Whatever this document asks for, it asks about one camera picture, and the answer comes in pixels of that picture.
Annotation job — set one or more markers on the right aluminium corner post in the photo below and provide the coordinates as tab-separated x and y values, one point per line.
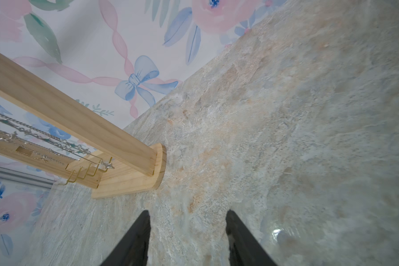
24	178

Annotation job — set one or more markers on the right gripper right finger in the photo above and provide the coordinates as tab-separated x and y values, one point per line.
244	249

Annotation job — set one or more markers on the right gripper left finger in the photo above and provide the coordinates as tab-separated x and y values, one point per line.
132	249

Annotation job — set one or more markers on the wooden jewelry display stand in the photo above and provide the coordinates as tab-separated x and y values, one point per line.
139	168

